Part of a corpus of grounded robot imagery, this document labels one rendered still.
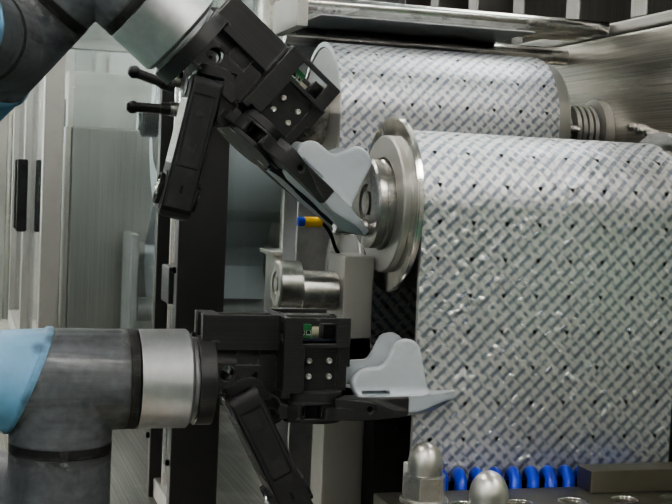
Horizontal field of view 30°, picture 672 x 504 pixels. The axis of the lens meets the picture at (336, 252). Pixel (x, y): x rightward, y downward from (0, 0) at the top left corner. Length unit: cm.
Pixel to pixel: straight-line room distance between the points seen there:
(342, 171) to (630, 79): 45
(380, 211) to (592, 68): 49
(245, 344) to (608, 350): 32
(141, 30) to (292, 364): 28
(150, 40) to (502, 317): 36
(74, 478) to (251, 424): 14
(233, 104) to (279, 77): 4
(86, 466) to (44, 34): 32
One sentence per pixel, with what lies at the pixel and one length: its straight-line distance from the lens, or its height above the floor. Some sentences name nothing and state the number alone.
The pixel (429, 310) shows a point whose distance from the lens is 101.
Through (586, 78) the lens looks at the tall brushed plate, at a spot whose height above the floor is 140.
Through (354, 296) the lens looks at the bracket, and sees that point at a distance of 106.
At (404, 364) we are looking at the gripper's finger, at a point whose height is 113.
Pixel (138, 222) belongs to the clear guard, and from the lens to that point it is 199.
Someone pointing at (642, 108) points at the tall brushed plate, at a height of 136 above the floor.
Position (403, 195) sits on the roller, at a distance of 100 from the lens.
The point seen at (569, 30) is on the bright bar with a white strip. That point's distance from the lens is 140.
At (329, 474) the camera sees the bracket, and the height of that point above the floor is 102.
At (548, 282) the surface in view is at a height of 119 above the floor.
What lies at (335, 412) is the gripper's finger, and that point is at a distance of 95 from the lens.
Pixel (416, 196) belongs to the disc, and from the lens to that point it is 99.
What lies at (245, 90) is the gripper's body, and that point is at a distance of 100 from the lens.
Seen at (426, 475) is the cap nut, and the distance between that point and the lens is 94.
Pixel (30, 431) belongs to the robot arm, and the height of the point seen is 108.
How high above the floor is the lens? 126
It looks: 3 degrees down
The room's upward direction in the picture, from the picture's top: 2 degrees clockwise
